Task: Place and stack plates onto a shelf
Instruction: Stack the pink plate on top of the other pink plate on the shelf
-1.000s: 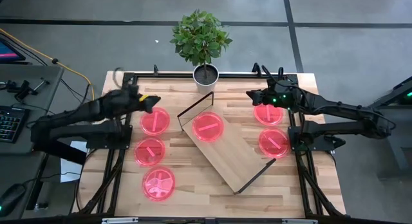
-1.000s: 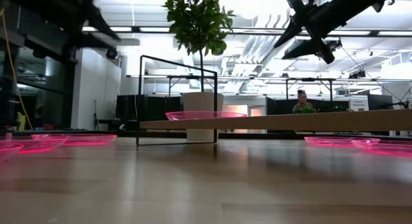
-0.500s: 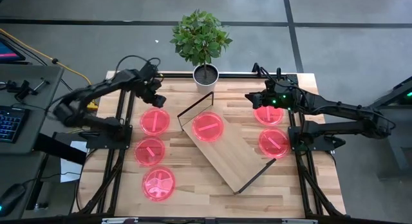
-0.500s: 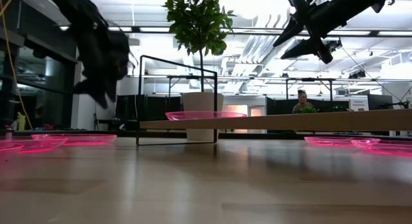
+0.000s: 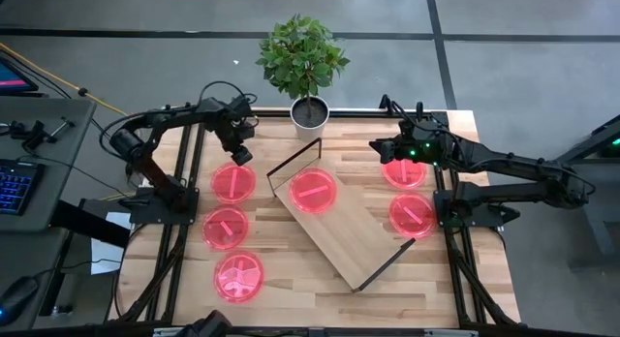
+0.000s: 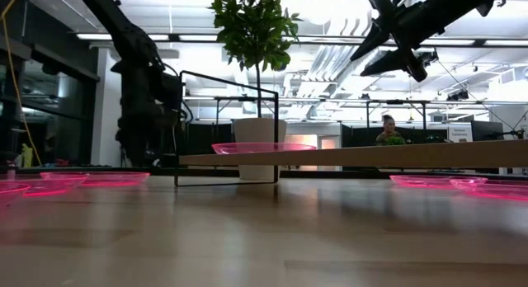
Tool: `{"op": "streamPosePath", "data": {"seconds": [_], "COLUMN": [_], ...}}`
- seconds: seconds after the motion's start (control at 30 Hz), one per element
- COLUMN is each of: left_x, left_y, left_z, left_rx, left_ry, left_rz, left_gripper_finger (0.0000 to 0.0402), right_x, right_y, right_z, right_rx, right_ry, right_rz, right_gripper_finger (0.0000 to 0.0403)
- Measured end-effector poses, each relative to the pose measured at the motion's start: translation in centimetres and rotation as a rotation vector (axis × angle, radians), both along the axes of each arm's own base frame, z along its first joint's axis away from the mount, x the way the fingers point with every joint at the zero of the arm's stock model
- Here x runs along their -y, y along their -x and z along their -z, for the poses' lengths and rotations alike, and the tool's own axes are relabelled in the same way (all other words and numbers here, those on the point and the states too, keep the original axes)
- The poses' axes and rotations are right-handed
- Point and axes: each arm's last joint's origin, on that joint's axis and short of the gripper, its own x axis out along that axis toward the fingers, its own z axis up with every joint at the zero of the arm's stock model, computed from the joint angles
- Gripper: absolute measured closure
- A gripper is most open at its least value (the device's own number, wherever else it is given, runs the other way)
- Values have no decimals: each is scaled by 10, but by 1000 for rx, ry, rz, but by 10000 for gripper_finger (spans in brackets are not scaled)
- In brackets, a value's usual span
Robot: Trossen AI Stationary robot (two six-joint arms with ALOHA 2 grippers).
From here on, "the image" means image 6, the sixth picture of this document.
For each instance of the dark background monitor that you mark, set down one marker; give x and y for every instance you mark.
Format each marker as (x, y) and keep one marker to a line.
(486, 131)

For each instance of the green leafy small tree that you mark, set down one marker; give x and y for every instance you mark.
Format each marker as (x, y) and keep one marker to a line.
(255, 27)

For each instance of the white sign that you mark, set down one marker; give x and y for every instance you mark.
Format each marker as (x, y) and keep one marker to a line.
(460, 134)

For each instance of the translucent pink plastic plate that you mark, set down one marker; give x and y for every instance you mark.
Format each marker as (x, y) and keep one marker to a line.
(264, 148)
(12, 192)
(503, 190)
(425, 181)
(115, 179)
(49, 184)

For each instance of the person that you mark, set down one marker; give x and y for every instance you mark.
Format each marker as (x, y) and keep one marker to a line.
(387, 132)

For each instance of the white plant pot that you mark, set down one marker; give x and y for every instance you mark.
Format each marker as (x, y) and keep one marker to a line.
(260, 130)

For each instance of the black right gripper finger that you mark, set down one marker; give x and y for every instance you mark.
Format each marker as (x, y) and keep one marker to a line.
(392, 62)
(375, 37)

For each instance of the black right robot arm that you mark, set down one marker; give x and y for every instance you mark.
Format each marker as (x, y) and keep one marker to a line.
(453, 6)

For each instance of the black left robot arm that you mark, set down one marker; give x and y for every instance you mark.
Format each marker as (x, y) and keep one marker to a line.
(140, 105)

